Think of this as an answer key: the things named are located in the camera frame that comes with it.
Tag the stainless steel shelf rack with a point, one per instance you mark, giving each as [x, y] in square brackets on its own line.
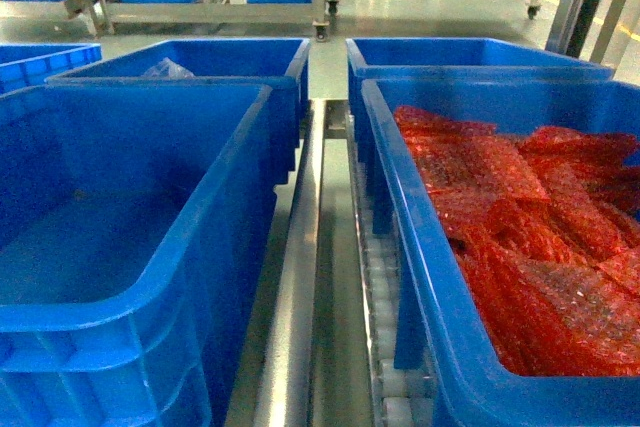
[322, 331]

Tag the empty blue bin front left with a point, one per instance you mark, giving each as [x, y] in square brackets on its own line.
[134, 222]

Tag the blue bin rear left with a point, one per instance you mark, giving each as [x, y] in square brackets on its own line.
[281, 63]

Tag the blue bin rear right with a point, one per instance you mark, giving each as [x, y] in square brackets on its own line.
[468, 59]

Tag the red bubble wrap bags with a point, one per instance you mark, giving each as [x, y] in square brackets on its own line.
[545, 230]

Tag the blue bin with red bags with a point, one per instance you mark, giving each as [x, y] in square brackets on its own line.
[437, 309]

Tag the blue bin far left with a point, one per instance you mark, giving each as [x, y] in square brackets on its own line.
[27, 65]

